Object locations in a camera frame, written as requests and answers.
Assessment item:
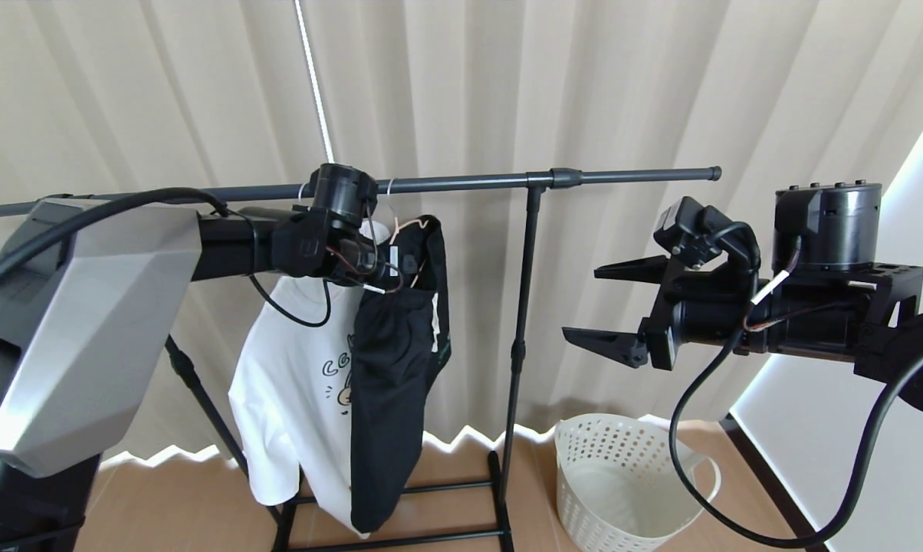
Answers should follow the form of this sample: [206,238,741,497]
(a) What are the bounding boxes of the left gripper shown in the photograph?
[343,236,420,294]

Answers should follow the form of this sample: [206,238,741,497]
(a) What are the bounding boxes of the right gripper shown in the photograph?
[562,255,752,371]

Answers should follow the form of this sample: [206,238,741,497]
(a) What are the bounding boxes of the black shorts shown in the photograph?
[349,215,452,535]

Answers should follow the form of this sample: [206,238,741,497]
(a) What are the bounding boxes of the white printed t-shirt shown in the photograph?
[228,221,392,537]

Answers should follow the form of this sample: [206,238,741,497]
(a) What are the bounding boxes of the black clothes rack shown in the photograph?
[0,166,722,552]

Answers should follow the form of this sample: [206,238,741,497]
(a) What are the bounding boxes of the white laundry basket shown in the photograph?
[553,414,723,552]

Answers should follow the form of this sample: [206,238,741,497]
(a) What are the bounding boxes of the beige curtain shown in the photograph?
[0,0,923,468]

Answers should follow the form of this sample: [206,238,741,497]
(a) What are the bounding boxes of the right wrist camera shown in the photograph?
[653,197,761,271]

